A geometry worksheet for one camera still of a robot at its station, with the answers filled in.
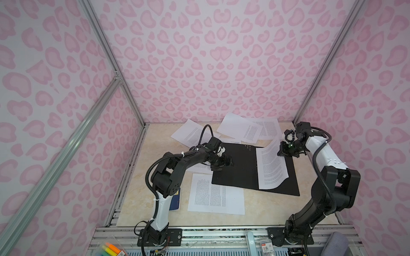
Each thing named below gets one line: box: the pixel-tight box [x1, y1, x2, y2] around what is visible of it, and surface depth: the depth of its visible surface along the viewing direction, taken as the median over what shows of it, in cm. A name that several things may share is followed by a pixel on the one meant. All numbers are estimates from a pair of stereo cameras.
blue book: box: [169, 187, 181, 211], surface depth 83 cm
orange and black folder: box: [211, 142, 301, 197], surface depth 93 cm
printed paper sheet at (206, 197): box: [187, 173, 246, 215], surface depth 88 cm
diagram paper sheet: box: [213, 135, 250, 145], surface depth 112 cm
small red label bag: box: [259, 238, 276, 256], surface depth 70 cm
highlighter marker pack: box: [98, 240, 129, 256], surface depth 71 cm
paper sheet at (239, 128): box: [216, 112, 264, 144], surface depth 120 cm
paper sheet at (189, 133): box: [170, 118, 222, 148], surface depth 116 cm
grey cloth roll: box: [320, 231, 350, 256], surface depth 70 cm
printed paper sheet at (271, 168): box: [255, 137, 289, 190], surface depth 92 cm
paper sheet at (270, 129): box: [246, 117, 283, 141], surface depth 120 cm
